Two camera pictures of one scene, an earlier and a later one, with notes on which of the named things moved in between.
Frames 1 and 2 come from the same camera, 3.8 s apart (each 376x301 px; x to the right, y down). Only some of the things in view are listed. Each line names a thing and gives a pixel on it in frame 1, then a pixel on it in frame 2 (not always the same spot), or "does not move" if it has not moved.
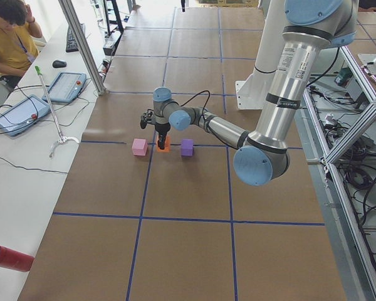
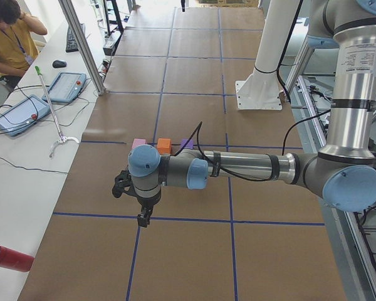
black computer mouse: x=57 y=64 does not move
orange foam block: x=167 y=148 does not move
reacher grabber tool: x=62 y=140 does not move
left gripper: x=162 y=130 to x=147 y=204
